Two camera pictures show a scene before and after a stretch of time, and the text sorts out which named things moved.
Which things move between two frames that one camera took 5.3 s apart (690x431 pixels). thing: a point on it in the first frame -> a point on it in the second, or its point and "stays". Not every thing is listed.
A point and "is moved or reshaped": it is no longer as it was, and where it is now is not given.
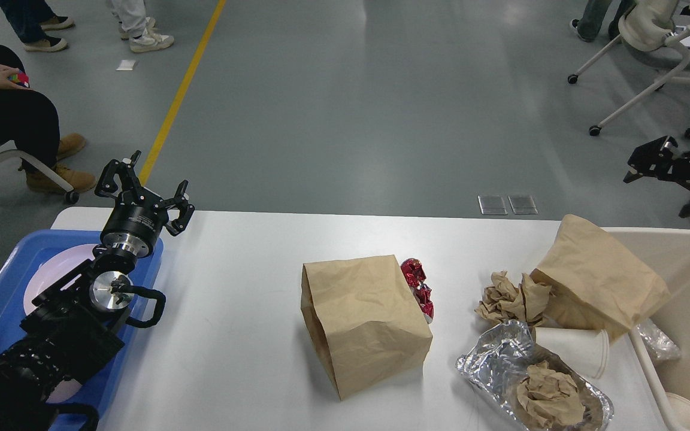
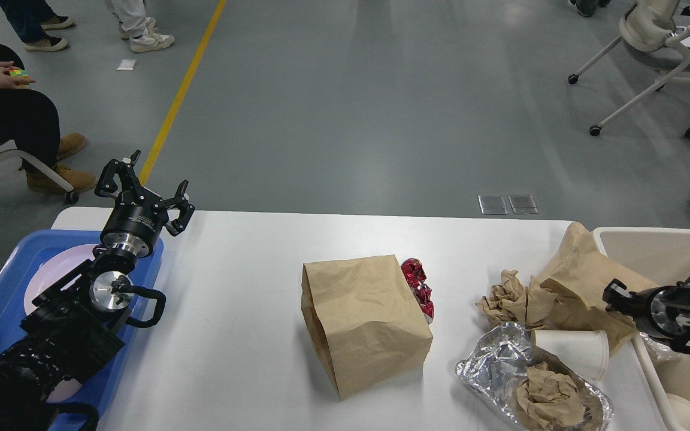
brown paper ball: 503,300 is moved or reshaped
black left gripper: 138,218 stays
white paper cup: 586,351 stays
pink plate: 53,266 stays
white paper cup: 687,415 stays
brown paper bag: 590,282 is moved or reshaped
